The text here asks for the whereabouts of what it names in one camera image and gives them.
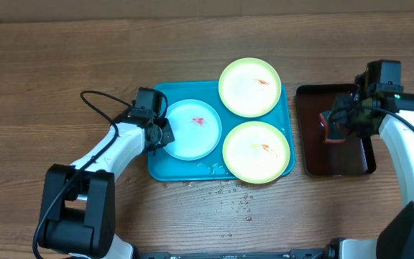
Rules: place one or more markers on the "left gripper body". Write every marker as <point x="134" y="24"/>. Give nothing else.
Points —
<point x="159" y="125"/>

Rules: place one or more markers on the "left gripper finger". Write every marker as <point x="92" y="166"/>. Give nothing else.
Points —
<point x="152" y="149"/>
<point x="167" y="133"/>

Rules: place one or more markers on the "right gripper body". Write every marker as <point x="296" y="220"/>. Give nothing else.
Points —
<point x="346" y="115"/>

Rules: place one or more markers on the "light blue plate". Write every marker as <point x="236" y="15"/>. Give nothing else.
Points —
<point x="196" y="127"/>

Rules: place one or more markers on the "red and grey sponge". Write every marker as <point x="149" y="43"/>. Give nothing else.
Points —
<point x="332" y="132"/>

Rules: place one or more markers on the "yellow-green plate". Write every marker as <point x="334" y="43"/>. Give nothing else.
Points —
<point x="256" y="152"/>
<point x="249" y="87"/>

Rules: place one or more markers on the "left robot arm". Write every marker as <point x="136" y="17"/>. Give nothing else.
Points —
<point x="77" y="212"/>

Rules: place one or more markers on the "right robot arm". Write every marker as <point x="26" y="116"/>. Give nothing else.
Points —
<point x="380" y="107"/>

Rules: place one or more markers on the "teal plastic tray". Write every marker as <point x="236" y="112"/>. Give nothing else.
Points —
<point x="164" y="167"/>

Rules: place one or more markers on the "black rectangular water tray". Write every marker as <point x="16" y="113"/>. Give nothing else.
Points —
<point x="352" y="157"/>

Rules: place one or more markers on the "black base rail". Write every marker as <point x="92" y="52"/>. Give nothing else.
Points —
<point x="315" y="253"/>

